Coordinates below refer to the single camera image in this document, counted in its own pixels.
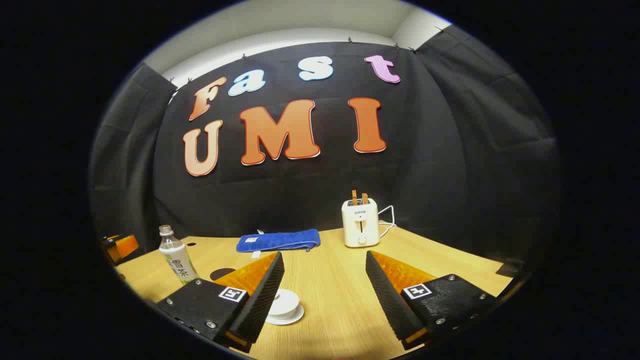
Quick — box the white saucer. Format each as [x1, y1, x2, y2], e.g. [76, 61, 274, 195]
[265, 304, 305, 326]

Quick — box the white toaster cable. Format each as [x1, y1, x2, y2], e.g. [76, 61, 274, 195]
[376, 205, 397, 239]

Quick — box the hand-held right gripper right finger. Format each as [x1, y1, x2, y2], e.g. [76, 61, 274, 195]
[365, 250, 501, 351]

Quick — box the clear water bottle green label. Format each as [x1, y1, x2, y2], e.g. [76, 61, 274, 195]
[159, 225, 200, 285]

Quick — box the blue towel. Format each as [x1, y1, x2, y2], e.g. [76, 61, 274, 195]
[236, 229, 321, 259]

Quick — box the white toaster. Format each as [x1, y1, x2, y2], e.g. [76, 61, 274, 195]
[341, 198, 381, 248]

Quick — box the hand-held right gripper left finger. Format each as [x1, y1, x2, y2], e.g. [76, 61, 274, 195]
[156, 251, 286, 353]

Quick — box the black table clamp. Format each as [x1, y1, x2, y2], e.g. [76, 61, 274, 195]
[496, 260, 526, 278]

